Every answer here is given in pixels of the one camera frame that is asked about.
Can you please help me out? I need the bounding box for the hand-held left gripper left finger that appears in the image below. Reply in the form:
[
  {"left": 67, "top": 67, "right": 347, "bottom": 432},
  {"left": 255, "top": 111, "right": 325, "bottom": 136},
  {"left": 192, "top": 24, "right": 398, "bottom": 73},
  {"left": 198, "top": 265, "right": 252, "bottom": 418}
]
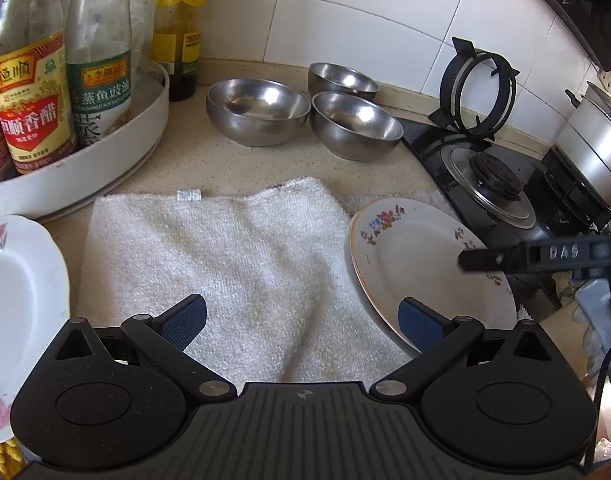
[{"left": 54, "top": 294, "right": 237, "bottom": 404}]

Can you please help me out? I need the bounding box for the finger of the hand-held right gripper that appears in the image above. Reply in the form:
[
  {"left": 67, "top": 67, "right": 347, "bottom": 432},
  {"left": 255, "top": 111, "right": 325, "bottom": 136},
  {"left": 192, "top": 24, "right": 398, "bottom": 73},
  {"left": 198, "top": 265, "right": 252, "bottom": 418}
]
[{"left": 458, "top": 246, "right": 532, "bottom": 276}]

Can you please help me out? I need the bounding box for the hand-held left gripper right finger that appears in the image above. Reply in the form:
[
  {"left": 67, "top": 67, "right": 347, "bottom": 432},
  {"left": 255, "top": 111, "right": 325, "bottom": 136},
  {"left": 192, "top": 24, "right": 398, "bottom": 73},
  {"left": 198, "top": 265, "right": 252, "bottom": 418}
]
[{"left": 369, "top": 297, "right": 554, "bottom": 404}]

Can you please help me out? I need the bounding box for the floral white plate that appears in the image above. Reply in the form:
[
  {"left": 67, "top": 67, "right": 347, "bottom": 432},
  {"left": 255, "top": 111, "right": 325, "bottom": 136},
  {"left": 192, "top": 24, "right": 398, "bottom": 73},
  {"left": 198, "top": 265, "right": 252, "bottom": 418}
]
[{"left": 348, "top": 197, "right": 517, "bottom": 356}]

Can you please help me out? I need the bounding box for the small steel bowl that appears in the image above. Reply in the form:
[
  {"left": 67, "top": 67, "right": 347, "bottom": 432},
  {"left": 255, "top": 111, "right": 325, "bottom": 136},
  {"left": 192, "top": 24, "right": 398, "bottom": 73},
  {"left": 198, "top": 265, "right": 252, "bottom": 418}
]
[
  {"left": 309, "top": 91, "right": 405, "bottom": 162},
  {"left": 308, "top": 62, "right": 381, "bottom": 102}
]

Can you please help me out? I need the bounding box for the person's right hand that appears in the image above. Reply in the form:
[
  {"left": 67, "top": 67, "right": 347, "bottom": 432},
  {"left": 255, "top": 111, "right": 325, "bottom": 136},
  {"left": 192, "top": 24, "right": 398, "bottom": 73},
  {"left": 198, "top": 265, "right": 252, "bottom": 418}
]
[{"left": 573, "top": 302, "right": 611, "bottom": 383}]

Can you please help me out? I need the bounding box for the white terry towel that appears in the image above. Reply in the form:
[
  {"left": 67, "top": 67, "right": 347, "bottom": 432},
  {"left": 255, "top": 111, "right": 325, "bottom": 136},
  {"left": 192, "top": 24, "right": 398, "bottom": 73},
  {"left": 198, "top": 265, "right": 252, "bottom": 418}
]
[{"left": 78, "top": 176, "right": 453, "bottom": 386}]

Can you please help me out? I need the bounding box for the black pot support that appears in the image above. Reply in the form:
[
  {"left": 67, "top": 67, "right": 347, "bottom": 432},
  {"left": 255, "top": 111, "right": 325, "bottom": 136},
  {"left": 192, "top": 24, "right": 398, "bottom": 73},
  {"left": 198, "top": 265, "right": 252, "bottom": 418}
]
[{"left": 535, "top": 152, "right": 611, "bottom": 234}]

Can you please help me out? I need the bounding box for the white plate with gold rim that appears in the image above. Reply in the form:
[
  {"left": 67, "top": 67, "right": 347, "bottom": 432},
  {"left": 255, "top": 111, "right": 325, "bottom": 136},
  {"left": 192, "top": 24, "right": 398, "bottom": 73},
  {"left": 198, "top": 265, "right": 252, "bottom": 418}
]
[{"left": 343, "top": 210, "right": 421, "bottom": 359}]

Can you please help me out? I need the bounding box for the steel pot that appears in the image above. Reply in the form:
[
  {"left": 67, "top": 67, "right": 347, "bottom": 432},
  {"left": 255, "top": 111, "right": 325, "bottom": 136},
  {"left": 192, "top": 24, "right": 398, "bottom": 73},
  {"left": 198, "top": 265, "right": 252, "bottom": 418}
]
[{"left": 555, "top": 81, "right": 611, "bottom": 209}]

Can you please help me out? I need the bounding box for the black gas stove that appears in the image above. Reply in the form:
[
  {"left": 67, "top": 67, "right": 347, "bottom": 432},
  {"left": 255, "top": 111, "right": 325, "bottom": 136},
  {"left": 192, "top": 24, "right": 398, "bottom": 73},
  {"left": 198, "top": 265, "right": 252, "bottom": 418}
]
[{"left": 395, "top": 116, "right": 611, "bottom": 311}]

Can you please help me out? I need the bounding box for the pink flower white plate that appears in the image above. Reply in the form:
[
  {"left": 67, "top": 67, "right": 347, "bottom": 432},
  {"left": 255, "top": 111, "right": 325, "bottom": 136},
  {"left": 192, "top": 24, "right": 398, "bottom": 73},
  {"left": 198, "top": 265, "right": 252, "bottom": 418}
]
[{"left": 0, "top": 215, "right": 71, "bottom": 444}]

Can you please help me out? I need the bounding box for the white round tray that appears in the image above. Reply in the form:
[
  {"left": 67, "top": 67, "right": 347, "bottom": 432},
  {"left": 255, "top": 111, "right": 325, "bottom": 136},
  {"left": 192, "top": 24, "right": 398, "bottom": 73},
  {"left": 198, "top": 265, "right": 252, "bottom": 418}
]
[{"left": 0, "top": 57, "right": 171, "bottom": 222}]

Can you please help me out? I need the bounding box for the large steel bowl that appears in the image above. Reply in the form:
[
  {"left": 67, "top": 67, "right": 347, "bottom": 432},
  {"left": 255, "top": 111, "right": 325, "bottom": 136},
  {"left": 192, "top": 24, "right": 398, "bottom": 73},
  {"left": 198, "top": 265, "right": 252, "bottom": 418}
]
[{"left": 206, "top": 79, "right": 312, "bottom": 148}]

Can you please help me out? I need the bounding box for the yellow ribbed object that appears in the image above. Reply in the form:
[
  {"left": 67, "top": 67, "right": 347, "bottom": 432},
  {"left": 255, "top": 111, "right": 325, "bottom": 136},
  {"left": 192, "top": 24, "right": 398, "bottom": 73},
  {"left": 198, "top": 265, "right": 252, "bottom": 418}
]
[{"left": 0, "top": 437, "right": 27, "bottom": 477}]

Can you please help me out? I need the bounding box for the black range hood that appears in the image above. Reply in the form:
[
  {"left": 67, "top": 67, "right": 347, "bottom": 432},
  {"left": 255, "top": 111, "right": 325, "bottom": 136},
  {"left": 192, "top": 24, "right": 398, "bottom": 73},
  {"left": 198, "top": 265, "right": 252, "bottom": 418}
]
[{"left": 503, "top": 0, "right": 611, "bottom": 72}]

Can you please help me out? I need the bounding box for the soy sauce bottle green label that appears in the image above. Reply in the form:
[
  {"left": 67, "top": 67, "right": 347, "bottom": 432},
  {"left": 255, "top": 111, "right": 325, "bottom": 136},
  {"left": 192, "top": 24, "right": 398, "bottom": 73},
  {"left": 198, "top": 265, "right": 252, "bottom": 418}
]
[{"left": 65, "top": 0, "right": 134, "bottom": 149}]

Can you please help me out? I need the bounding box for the vinegar bottle with red label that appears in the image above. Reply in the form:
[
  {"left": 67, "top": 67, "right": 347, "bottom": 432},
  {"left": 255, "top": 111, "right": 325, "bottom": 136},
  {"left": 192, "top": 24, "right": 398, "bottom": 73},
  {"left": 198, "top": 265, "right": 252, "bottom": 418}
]
[{"left": 0, "top": 0, "right": 79, "bottom": 176}]

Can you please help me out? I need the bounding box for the dark bottle with yellow label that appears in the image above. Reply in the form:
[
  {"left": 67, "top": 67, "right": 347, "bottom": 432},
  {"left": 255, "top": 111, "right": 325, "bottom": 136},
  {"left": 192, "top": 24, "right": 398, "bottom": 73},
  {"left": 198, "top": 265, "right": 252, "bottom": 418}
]
[{"left": 152, "top": 0, "right": 207, "bottom": 103}]

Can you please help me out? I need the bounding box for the clear plastic bag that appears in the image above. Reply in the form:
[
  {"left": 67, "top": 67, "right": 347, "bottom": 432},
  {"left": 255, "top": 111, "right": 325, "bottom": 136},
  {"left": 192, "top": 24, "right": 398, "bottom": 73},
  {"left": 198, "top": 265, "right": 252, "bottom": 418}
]
[{"left": 128, "top": 0, "right": 167, "bottom": 126}]

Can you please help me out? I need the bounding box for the gas burner with steel ring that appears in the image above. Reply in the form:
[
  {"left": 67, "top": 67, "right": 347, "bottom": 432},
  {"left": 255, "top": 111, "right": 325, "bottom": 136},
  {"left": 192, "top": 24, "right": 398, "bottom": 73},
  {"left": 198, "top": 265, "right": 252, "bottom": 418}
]
[{"left": 445, "top": 147, "right": 537, "bottom": 229}]

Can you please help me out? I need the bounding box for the black cable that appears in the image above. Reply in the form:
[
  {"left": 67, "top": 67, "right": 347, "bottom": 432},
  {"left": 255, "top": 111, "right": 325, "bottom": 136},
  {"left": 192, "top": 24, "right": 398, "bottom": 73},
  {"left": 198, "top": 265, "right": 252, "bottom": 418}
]
[{"left": 583, "top": 330, "right": 611, "bottom": 472}]

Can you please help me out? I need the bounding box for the black pan support ring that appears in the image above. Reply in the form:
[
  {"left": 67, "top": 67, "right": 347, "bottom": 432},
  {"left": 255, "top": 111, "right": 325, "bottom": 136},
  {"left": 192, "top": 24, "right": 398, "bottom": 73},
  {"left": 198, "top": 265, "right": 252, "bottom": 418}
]
[{"left": 429, "top": 36, "right": 520, "bottom": 142}]

